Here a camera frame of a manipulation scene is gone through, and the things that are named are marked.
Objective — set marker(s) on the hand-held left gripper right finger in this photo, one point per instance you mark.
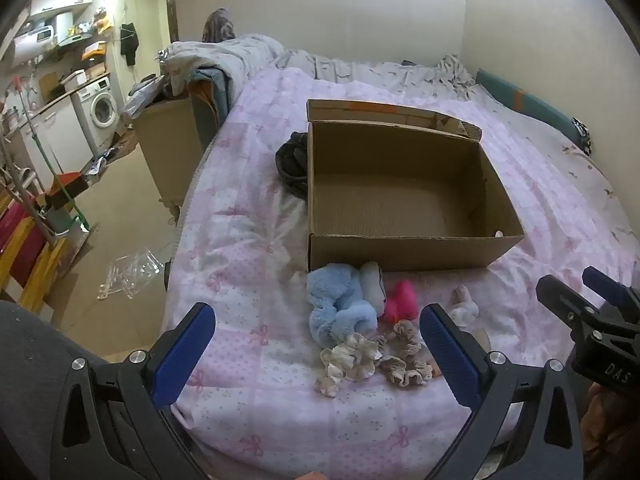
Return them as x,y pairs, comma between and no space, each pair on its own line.
450,355

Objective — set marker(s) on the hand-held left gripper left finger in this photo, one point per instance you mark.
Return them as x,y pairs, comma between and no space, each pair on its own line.
182,355

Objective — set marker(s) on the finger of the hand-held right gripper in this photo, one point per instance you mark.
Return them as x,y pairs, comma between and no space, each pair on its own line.
562,305
607,285

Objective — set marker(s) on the brown patterned scrunchie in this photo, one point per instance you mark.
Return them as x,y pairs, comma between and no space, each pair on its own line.
405,372
407,337

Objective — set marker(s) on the white small scrunchie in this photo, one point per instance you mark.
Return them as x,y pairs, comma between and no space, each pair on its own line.
462,310

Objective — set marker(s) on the pink toy duck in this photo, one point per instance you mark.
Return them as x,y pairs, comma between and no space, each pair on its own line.
400,300

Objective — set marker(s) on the cream scrunchie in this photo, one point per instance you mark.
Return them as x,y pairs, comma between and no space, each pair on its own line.
345,360

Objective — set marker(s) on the brown cardboard box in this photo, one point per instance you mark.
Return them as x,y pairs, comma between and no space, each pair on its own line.
380,255

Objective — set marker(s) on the blue plush toy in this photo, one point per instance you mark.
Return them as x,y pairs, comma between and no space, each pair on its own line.
330,300

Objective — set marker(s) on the person's right hand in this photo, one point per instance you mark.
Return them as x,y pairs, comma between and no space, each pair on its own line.
615,420

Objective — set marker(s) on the clear plastic wrap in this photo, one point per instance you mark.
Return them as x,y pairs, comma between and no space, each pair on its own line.
130,275

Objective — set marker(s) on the pink bow print blanket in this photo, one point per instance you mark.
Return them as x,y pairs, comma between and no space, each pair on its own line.
250,260

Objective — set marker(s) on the black white patterned cloth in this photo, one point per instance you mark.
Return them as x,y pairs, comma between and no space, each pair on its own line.
582,135

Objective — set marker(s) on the yellow wooden rack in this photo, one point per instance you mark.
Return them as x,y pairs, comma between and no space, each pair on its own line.
42,270

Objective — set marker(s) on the green pole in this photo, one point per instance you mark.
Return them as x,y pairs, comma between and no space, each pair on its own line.
75,205

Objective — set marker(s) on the teal pillow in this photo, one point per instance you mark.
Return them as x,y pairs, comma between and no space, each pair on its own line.
530,102

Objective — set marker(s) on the red bag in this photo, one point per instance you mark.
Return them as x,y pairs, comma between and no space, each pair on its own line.
15,240

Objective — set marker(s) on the red black dustpan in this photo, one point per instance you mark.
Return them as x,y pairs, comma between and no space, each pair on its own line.
70,185

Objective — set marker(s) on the dark cloth bundle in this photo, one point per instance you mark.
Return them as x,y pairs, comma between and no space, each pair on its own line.
292,165

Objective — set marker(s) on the white counter cabinet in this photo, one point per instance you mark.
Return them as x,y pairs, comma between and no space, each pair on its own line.
55,130

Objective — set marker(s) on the white washing machine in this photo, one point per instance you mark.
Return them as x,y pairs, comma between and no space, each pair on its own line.
102,107

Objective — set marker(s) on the pile of clothes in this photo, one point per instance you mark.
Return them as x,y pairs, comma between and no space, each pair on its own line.
150,92

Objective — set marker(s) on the grey white floral duvet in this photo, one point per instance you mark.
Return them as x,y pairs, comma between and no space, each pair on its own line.
225,60

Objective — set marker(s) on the hanging dark clothing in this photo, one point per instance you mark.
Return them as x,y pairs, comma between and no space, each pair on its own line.
129,42

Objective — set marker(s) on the grey patterned cloth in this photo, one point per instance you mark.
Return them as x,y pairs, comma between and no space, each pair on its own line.
218,25

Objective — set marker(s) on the white water heater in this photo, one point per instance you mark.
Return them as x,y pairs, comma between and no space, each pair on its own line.
32,45

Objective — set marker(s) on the brown door strip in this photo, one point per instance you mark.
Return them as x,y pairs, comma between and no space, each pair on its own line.
171,10

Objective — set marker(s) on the white cylindrical appliance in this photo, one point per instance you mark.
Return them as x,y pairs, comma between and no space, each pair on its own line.
64,27

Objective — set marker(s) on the white wall cabinet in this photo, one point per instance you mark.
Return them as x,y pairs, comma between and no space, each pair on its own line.
60,2

